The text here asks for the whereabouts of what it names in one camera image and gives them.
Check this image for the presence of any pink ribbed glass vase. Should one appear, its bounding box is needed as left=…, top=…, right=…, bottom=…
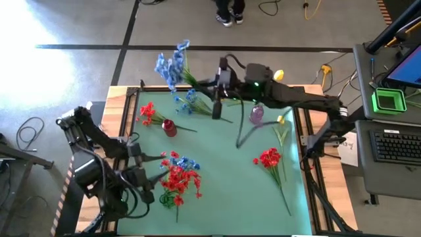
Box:
left=249, top=103, right=265, bottom=126

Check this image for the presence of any red flower bunch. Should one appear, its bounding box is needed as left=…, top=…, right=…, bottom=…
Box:
left=136, top=101, right=198, bottom=134
left=159, top=150, right=203, bottom=224
left=252, top=147, right=293, bottom=217

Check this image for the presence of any green table mat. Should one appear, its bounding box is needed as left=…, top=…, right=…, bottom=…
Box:
left=116, top=90, right=313, bottom=236

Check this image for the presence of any black keyboard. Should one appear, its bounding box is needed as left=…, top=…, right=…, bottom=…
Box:
left=369, top=129, right=421, bottom=167

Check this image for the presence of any person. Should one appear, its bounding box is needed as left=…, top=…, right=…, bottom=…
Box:
left=215, top=0, right=246, bottom=28

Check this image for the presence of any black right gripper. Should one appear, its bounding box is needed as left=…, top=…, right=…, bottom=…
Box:
left=196, top=57, right=233, bottom=120

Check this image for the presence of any white paper sheet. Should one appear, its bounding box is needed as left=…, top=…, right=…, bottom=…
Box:
left=337, top=131, right=359, bottom=168

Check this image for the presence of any yellow power plug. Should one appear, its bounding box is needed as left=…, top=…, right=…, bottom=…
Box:
left=320, top=64, right=332, bottom=88

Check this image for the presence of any black vertical pole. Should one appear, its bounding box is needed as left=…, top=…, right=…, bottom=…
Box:
left=364, top=0, right=421, bottom=55

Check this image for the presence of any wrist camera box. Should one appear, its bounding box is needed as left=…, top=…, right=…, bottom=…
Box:
left=130, top=167, right=147, bottom=186
left=216, top=67, right=231, bottom=87

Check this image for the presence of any small blue flower bunch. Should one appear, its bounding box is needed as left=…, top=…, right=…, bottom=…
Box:
left=170, top=156, right=201, bottom=171
left=173, top=88, right=234, bottom=124

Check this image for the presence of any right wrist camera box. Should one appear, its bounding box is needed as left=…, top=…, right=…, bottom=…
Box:
left=216, top=67, right=231, bottom=87

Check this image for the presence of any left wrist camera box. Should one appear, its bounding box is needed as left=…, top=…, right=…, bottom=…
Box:
left=130, top=167, right=147, bottom=186

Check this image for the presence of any green glass vase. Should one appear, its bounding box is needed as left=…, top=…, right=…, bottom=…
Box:
left=159, top=190, right=178, bottom=210

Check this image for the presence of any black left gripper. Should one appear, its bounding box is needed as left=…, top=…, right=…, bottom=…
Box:
left=126, top=141, right=170, bottom=205

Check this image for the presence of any grey desk with keyboard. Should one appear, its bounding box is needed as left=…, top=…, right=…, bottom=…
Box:
left=354, top=120, right=421, bottom=201

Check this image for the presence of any laptop with blue screen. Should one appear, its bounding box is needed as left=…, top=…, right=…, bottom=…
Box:
left=382, top=42, right=421, bottom=90

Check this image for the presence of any black aluminium table frame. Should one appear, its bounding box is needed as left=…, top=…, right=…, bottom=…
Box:
left=77, top=78, right=359, bottom=236

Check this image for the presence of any grey desk with pole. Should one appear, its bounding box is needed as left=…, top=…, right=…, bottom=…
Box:
left=353, top=41, right=421, bottom=125

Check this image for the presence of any black metal stand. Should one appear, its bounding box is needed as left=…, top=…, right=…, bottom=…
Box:
left=0, top=131, right=55, bottom=237

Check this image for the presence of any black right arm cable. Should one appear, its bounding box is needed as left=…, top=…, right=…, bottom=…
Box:
left=224, top=53, right=293, bottom=149

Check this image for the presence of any green plastic tray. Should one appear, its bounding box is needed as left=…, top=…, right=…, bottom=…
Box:
left=371, top=87, right=408, bottom=116

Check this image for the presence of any yellow cable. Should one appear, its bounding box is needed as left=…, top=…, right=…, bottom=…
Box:
left=302, top=0, right=322, bottom=21

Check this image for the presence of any large-petal blue flower bunch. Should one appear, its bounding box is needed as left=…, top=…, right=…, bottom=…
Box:
left=154, top=39, right=211, bottom=96

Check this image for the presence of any red ribbed glass vase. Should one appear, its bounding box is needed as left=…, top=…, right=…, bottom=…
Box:
left=161, top=118, right=178, bottom=138

